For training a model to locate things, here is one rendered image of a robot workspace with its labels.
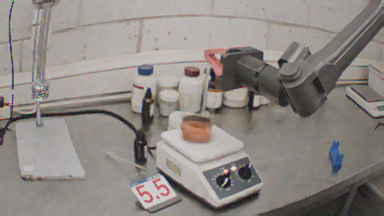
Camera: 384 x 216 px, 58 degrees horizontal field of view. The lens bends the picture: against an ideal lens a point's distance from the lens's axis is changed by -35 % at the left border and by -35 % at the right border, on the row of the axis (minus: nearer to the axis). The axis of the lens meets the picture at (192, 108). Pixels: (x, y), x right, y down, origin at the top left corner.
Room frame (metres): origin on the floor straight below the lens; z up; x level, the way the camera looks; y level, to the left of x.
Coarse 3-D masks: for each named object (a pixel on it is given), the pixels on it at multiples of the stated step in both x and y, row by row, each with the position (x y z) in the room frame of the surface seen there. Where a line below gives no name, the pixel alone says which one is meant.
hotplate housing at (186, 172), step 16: (160, 144) 0.88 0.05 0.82; (160, 160) 0.88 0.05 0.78; (176, 160) 0.84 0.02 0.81; (192, 160) 0.82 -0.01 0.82; (208, 160) 0.83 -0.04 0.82; (224, 160) 0.84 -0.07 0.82; (176, 176) 0.83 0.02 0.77; (192, 176) 0.80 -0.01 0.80; (192, 192) 0.80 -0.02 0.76; (208, 192) 0.76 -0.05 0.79; (240, 192) 0.78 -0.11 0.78; (256, 192) 0.81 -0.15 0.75
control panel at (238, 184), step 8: (240, 160) 0.85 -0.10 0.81; (248, 160) 0.86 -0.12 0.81; (216, 168) 0.81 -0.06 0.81; (224, 168) 0.82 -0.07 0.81; (208, 176) 0.79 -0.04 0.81; (216, 176) 0.79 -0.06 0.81; (232, 176) 0.81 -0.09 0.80; (256, 176) 0.82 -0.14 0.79; (216, 184) 0.77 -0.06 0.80; (232, 184) 0.79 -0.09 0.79; (240, 184) 0.79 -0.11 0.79; (248, 184) 0.80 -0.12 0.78; (256, 184) 0.81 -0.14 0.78; (216, 192) 0.76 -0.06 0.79; (224, 192) 0.76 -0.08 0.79; (232, 192) 0.77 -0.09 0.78
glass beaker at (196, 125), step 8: (184, 96) 0.89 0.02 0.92; (192, 96) 0.91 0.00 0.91; (200, 96) 0.91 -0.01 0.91; (208, 96) 0.91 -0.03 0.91; (184, 104) 0.87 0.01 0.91; (192, 104) 0.91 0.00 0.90; (200, 104) 0.91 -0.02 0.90; (208, 104) 0.90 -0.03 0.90; (184, 112) 0.86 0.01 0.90; (192, 112) 0.85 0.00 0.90; (200, 112) 0.85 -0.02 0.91; (208, 112) 0.86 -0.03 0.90; (184, 120) 0.86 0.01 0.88; (192, 120) 0.85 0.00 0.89; (200, 120) 0.85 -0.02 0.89; (208, 120) 0.86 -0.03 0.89; (184, 128) 0.86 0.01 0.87; (192, 128) 0.85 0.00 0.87; (200, 128) 0.85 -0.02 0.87; (208, 128) 0.86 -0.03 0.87; (184, 136) 0.86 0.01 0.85; (192, 136) 0.85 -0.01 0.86; (200, 136) 0.85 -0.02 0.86; (208, 136) 0.86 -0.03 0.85; (192, 144) 0.85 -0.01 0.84; (200, 144) 0.85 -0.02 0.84
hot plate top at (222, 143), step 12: (168, 132) 0.90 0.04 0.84; (216, 132) 0.92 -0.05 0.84; (180, 144) 0.85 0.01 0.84; (204, 144) 0.86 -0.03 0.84; (216, 144) 0.87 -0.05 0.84; (228, 144) 0.87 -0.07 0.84; (240, 144) 0.87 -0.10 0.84; (192, 156) 0.81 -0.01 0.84; (204, 156) 0.81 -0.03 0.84; (216, 156) 0.83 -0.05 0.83
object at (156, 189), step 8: (160, 176) 0.80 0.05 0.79; (144, 184) 0.77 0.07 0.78; (152, 184) 0.78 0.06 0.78; (160, 184) 0.79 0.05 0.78; (136, 192) 0.74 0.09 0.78; (144, 192) 0.75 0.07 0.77; (152, 192) 0.76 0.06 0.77; (160, 192) 0.77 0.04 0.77; (168, 192) 0.78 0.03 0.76; (144, 200) 0.73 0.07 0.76; (152, 200) 0.74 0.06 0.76
